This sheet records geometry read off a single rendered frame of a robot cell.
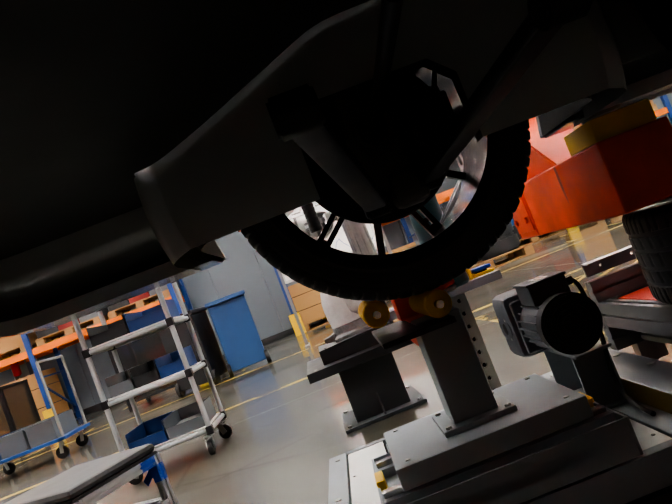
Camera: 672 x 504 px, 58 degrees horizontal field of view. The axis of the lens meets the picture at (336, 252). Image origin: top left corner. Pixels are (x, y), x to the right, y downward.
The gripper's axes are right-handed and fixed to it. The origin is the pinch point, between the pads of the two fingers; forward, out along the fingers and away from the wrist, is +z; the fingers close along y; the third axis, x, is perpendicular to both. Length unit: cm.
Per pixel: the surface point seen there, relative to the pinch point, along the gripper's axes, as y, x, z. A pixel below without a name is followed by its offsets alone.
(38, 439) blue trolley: 278, -94, -429
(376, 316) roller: 4, -26, 60
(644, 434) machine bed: -41, -67, 65
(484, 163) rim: -27, -3, 64
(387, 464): 10, -61, 44
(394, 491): 13, -59, 64
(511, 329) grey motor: -35, -45, 27
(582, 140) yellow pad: -51, -4, 60
